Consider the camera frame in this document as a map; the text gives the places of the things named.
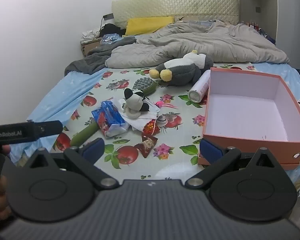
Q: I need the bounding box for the row of cosmetic bottles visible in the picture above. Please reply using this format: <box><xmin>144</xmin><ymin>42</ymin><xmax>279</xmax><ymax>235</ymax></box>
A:
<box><xmin>241</xmin><ymin>19</ymin><xmax>268</xmax><ymax>35</ymax></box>

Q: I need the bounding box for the grey penguin plush toy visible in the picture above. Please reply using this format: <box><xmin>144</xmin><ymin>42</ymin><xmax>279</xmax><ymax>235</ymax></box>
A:
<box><xmin>149</xmin><ymin>50</ymin><xmax>214</xmax><ymax>87</ymax></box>

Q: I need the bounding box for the light blue bedsheet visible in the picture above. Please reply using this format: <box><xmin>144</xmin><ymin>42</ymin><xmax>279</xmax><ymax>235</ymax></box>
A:
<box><xmin>9</xmin><ymin>61</ymin><xmax>300</xmax><ymax>170</ymax></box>

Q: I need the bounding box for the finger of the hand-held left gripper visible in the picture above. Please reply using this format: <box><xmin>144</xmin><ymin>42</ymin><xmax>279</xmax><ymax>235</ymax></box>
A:
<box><xmin>34</xmin><ymin>120</ymin><xmax>63</xmax><ymax>139</ymax></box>

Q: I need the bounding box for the brown cardboard box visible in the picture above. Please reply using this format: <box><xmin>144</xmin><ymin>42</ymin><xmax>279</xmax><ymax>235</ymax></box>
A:
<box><xmin>80</xmin><ymin>39</ymin><xmax>102</xmax><ymax>57</ymax></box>

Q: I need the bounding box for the green massage brush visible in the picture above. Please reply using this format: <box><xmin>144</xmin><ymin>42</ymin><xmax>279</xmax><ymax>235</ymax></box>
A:
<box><xmin>70</xmin><ymin>76</ymin><xmax>157</xmax><ymax>147</ymax></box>

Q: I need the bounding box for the brown triangular snack packet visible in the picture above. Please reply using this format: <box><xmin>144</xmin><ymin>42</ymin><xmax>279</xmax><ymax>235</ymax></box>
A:
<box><xmin>134</xmin><ymin>133</ymin><xmax>158</xmax><ymax>158</ymax></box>

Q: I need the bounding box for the white printed tissue sheet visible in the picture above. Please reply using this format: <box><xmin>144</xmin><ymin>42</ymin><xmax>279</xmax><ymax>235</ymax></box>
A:
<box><xmin>124</xmin><ymin>115</ymin><xmax>157</xmax><ymax>132</ymax></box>

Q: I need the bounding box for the dark grey blanket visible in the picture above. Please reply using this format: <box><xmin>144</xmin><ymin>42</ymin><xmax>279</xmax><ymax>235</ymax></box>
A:
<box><xmin>64</xmin><ymin>36</ymin><xmax>137</xmax><ymax>75</ymax></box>

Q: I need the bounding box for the pink bird toy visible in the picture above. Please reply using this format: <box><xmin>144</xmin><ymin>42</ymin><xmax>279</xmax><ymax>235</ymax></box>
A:
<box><xmin>155</xmin><ymin>100</ymin><xmax>178</xmax><ymax>110</ymax></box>

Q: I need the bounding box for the yellow pillow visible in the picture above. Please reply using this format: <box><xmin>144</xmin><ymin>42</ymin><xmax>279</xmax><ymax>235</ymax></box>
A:
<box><xmin>125</xmin><ymin>17</ymin><xmax>175</xmax><ymax>36</ymax></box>

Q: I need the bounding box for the fruit print tablecloth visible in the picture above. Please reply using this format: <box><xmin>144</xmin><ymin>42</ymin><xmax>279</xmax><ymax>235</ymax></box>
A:
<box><xmin>27</xmin><ymin>64</ymin><xmax>256</xmax><ymax>180</ymax></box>

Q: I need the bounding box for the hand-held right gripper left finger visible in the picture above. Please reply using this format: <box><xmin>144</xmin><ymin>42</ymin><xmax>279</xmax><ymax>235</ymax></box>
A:
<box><xmin>24</xmin><ymin>138</ymin><xmax>120</xmax><ymax>190</ymax></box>

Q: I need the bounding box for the pink cardboard box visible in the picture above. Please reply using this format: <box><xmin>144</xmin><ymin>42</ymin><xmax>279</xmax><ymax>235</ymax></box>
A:
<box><xmin>197</xmin><ymin>67</ymin><xmax>300</xmax><ymax>171</ymax></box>

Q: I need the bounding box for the black clothing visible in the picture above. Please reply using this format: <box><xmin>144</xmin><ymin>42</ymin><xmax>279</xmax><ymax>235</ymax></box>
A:
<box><xmin>100</xmin><ymin>24</ymin><xmax>123</xmax><ymax>37</ymax></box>

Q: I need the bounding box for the red foil packet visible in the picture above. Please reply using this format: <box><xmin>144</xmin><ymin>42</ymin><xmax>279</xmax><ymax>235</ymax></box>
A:
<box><xmin>143</xmin><ymin>120</ymin><xmax>161</xmax><ymax>136</ymax></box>

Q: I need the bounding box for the cream quilted headboard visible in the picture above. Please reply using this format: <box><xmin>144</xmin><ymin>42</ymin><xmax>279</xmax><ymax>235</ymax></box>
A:
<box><xmin>112</xmin><ymin>0</ymin><xmax>240</xmax><ymax>28</ymax></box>

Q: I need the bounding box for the grey wardrobe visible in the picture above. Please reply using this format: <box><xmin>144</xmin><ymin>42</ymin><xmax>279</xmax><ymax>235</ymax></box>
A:
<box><xmin>237</xmin><ymin>0</ymin><xmax>300</xmax><ymax>46</ymax></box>

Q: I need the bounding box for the white face mask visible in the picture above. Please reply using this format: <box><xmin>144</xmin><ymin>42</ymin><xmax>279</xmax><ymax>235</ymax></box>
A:
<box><xmin>112</xmin><ymin>97</ymin><xmax>161</xmax><ymax>120</ymax></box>

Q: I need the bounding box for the grey duvet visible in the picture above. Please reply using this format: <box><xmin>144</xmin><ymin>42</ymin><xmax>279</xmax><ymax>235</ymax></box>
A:
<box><xmin>105</xmin><ymin>19</ymin><xmax>290</xmax><ymax>68</ymax></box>

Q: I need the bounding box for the small panda plush toy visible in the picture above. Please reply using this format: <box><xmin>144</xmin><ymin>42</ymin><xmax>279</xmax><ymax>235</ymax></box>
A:
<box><xmin>122</xmin><ymin>88</ymin><xmax>151</xmax><ymax>118</ymax></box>

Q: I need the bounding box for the blue patterned cloth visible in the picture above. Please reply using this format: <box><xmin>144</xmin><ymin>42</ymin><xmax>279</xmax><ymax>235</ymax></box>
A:
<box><xmin>100</xmin><ymin>34</ymin><xmax>121</xmax><ymax>46</ymax></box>

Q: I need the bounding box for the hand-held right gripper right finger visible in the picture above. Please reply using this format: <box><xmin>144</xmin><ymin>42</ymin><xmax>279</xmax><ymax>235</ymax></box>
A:
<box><xmin>185</xmin><ymin>139</ymin><xmax>280</xmax><ymax>190</ymax></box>

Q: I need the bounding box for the white crumpled bag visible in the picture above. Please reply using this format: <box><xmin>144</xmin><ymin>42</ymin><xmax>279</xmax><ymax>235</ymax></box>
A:
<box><xmin>81</xmin><ymin>29</ymin><xmax>102</xmax><ymax>43</ymax></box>

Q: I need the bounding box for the white spray can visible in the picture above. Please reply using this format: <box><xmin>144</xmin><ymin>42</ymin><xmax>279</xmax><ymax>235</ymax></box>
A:
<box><xmin>187</xmin><ymin>69</ymin><xmax>211</xmax><ymax>103</ymax></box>

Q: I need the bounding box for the blue tissue packet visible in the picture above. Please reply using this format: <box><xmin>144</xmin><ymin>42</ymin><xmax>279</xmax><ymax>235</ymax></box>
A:
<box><xmin>92</xmin><ymin>100</ymin><xmax>129</xmax><ymax>138</ymax></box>

